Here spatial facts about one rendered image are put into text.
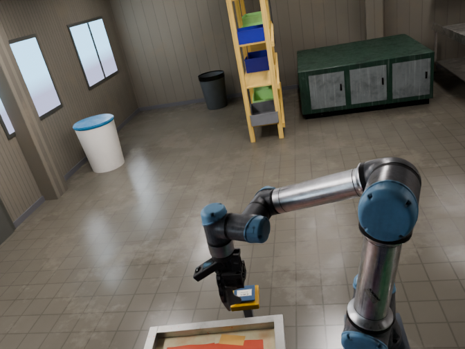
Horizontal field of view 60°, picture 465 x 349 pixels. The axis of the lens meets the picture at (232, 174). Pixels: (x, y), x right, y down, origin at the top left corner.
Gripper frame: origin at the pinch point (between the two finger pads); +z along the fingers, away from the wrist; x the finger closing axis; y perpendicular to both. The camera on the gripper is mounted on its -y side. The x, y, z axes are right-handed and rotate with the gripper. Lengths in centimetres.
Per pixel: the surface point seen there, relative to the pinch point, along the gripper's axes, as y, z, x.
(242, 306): -7, 41, 39
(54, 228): -282, 136, 273
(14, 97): -323, -10, 350
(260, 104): -44, 96, 533
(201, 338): -23, 41, 21
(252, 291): -3, 39, 47
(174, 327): -35, 37, 24
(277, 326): 10.1, 37.3, 23.7
